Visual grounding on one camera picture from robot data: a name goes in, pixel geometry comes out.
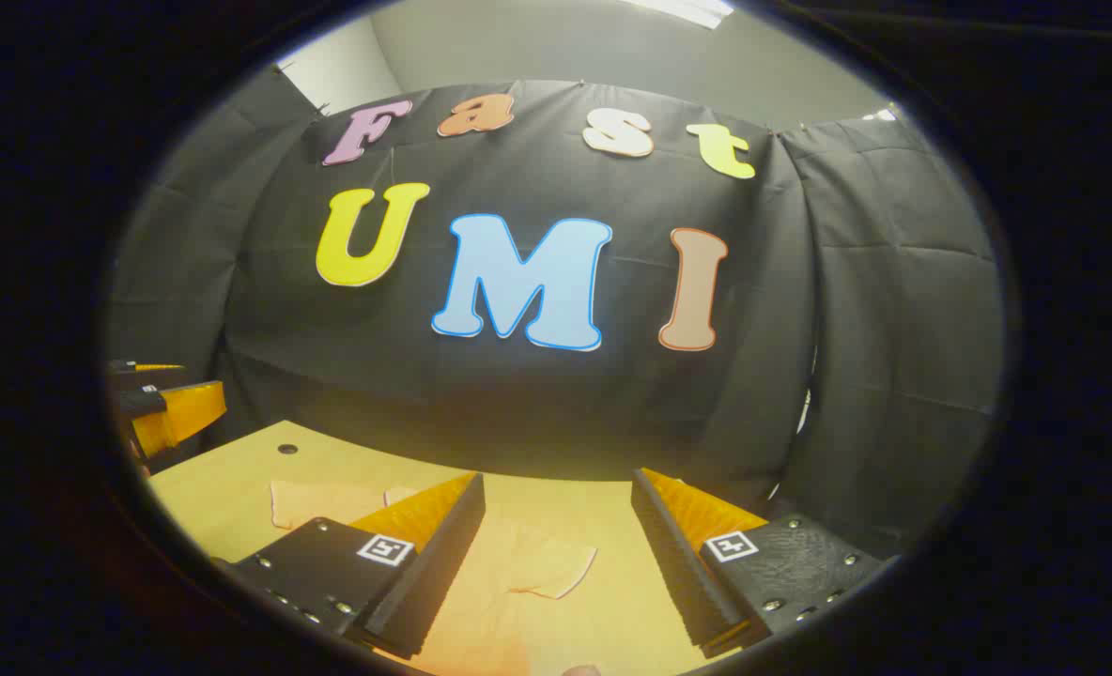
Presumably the orange T-shirt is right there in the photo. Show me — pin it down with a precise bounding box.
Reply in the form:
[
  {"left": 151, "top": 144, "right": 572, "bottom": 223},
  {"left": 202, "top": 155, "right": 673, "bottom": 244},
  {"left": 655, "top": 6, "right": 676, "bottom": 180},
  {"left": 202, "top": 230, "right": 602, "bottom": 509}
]
[{"left": 270, "top": 481, "right": 600, "bottom": 676}]

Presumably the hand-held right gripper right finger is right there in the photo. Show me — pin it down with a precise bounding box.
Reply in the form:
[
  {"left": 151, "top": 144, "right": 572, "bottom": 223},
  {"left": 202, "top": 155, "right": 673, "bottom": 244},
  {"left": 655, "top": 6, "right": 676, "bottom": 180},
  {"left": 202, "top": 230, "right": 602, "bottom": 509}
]
[{"left": 631, "top": 468, "right": 895, "bottom": 658}]

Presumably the black backdrop cloth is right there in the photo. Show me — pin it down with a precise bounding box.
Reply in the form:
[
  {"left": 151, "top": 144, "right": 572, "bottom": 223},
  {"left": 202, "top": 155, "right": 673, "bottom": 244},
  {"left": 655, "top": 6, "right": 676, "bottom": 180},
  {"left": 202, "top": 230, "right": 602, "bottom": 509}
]
[{"left": 105, "top": 80, "right": 1004, "bottom": 557}]

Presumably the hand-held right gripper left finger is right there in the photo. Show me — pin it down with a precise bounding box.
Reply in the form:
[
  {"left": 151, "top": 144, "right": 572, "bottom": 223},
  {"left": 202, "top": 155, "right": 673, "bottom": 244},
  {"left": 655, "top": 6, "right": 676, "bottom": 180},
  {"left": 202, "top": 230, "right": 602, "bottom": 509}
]
[{"left": 213, "top": 472, "right": 487, "bottom": 660}]

